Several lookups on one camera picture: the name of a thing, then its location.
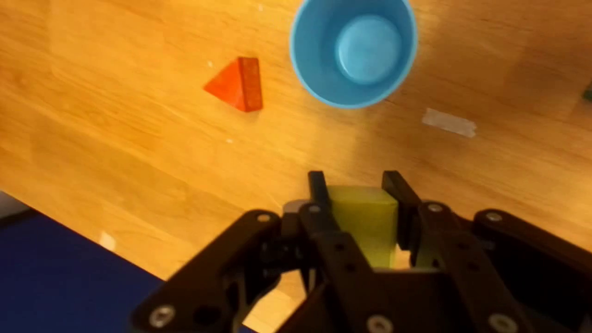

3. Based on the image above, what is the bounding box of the clear tape strip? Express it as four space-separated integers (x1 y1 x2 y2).
423 107 478 138

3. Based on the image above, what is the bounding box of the yellow cube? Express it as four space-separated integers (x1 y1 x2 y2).
330 185 398 268

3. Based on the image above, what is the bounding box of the blue plastic cup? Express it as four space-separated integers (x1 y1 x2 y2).
289 0 419 109

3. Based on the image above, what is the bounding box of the green block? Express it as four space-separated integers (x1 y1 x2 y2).
583 87 592 101

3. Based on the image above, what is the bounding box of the orange triangular block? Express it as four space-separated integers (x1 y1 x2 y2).
204 57 263 112

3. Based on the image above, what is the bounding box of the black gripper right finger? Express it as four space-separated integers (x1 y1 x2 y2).
382 170 592 333

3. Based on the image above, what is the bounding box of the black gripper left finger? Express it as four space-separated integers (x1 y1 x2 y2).
130 172 397 333

